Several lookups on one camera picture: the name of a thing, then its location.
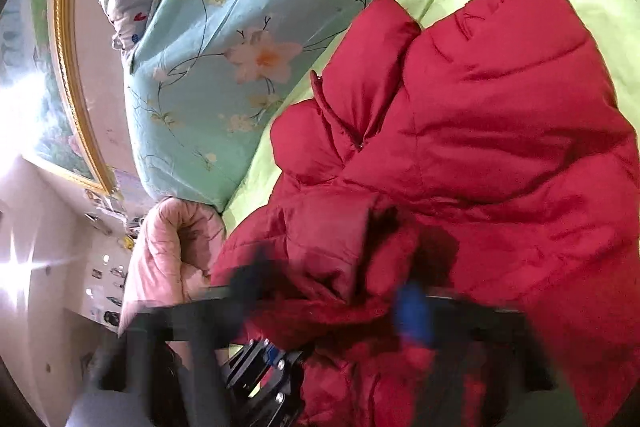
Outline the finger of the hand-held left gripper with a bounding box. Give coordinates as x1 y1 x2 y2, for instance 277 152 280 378
222 339 307 427

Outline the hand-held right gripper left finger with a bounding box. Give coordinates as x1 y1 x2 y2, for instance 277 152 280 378
85 244 283 427

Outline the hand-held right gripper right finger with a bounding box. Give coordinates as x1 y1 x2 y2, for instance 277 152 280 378
392 279 561 427

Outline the red quilted jacket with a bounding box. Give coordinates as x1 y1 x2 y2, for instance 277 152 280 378
210 0 640 427

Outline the pink quilt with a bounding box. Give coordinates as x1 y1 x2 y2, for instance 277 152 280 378
120 197 228 333

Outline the gold framed picture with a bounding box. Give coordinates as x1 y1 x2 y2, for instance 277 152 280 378
0 0 118 195

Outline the wall calendar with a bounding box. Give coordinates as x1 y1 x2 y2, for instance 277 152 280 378
112 167 151 228

